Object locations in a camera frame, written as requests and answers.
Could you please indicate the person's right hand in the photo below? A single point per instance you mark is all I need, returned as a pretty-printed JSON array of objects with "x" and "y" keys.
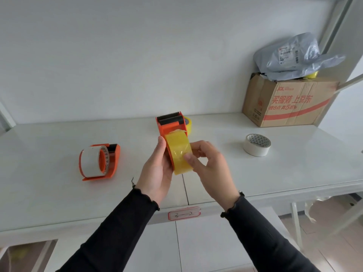
[{"x": 217, "y": 178}]

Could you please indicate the clear plastic scrap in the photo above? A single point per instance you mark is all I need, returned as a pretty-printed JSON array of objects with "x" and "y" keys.
[{"x": 312, "y": 208}]

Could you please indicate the red-bordered white label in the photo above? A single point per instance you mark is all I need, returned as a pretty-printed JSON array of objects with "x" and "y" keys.
[{"x": 184, "y": 213}]

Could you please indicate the person's left forearm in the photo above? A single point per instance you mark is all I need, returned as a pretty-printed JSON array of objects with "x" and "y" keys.
[{"x": 113, "y": 237}]

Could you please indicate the white tape roll in dispenser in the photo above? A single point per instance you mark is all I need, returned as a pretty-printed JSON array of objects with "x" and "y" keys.
[{"x": 90, "y": 162}]

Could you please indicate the person's left hand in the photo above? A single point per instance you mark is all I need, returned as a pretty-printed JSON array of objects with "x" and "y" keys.
[{"x": 153, "y": 175}]

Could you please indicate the person's right thumb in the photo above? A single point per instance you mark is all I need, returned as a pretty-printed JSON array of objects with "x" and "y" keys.
[{"x": 193, "y": 162}]

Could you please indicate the yellow tape roll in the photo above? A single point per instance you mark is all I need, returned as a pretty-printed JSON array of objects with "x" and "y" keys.
[
  {"x": 179, "y": 147},
  {"x": 189, "y": 124}
]

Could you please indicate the brown cardboard box red print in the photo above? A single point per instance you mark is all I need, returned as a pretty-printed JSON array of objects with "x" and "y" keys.
[{"x": 289, "y": 104}]

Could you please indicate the grey plastic mailing bag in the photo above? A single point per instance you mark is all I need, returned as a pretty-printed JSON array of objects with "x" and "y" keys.
[{"x": 292, "y": 58}]

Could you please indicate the white table leg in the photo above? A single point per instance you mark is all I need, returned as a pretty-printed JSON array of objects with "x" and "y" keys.
[{"x": 296, "y": 223}]

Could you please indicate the person's left thumb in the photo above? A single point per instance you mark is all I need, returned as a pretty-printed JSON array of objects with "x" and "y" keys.
[{"x": 161, "y": 148}]

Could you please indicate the orange tape dispenser black roller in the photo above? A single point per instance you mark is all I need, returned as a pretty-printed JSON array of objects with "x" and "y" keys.
[{"x": 170, "y": 124}]

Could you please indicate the person's right forearm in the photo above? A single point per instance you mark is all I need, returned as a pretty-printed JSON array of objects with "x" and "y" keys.
[{"x": 263, "y": 240}]

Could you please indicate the yellow item under bag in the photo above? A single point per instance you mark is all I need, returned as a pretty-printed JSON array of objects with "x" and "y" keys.
[{"x": 312, "y": 75}]

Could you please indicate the white metal shelf frame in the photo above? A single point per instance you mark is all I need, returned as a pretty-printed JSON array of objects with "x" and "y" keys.
[{"x": 344, "y": 36}]

